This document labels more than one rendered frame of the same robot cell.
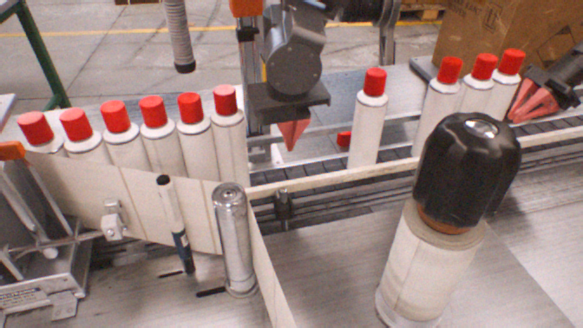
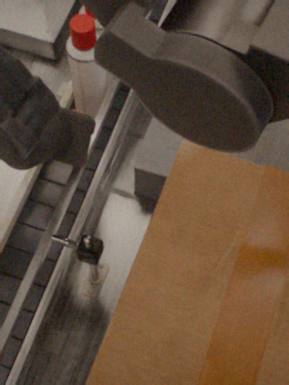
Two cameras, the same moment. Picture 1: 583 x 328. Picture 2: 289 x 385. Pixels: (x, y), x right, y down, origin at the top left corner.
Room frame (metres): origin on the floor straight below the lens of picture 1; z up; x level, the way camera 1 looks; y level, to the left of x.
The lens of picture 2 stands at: (0.97, -0.79, 1.69)
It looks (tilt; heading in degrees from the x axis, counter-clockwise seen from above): 64 degrees down; 123
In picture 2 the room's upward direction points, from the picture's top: 1 degrees clockwise
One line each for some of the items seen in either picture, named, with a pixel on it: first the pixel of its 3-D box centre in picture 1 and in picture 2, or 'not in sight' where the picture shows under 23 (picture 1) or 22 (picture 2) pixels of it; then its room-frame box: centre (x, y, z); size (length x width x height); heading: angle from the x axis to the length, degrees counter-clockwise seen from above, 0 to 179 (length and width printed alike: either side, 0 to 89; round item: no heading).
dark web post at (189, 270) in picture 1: (178, 229); not in sight; (0.32, 0.14, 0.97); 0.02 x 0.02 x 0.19
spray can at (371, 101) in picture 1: (367, 126); not in sight; (0.55, -0.14, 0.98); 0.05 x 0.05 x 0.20
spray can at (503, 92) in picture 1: (493, 104); (88, 71); (0.62, -0.39, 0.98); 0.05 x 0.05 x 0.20
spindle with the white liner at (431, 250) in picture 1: (435, 236); not in sight; (0.27, -0.17, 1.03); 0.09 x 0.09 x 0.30
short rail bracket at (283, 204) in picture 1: (284, 214); not in sight; (0.42, 0.00, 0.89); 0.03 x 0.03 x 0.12; 15
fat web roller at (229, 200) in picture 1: (235, 245); not in sight; (0.30, 0.07, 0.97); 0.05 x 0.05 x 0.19
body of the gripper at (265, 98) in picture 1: (287, 78); not in sight; (0.45, 0.00, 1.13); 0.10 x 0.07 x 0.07; 104
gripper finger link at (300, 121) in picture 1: (280, 124); not in sight; (0.45, 0.01, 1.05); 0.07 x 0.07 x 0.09; 14
